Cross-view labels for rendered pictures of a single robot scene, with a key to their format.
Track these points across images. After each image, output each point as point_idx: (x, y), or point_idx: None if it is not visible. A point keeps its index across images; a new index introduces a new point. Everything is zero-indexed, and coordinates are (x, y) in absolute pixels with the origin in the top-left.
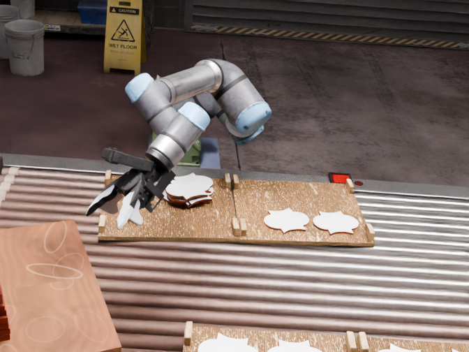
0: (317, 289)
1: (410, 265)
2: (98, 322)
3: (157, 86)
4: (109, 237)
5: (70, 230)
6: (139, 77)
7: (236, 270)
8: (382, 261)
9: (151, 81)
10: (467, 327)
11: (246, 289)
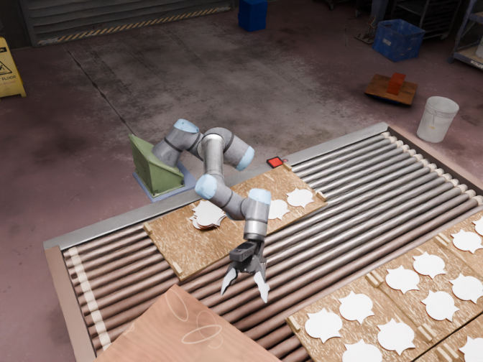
0: (323, 249)
1: (349, 207)
2: (261, 358)
3: (218, 181)
4: (187, 276)
5: (181, 294)
6: (208, 182)
7: (274, 259)
8: (337, 212)
9: (215, 180)
10: (404, 235)
11: (291, 271)
